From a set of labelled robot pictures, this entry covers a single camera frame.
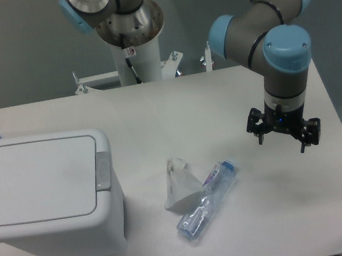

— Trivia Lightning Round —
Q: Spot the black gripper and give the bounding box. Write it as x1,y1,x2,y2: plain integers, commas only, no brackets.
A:
246,104,321,153

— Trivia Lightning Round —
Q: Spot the white plastic trash can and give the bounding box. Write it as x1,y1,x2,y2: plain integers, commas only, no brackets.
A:
0,129,127,256

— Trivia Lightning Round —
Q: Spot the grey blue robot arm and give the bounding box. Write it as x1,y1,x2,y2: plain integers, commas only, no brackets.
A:
58,0,321,148

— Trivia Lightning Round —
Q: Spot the crushed clear plastic bottle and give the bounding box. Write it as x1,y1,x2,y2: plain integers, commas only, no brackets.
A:
176,160,236,242

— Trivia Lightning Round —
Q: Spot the crumpled white paper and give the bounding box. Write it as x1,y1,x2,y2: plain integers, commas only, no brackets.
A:
164,157,203,214

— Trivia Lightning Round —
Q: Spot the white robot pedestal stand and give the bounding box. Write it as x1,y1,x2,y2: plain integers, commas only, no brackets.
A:
63,0,218,96

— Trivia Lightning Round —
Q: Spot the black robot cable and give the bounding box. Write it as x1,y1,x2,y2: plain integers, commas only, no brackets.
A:
118,31,144,86

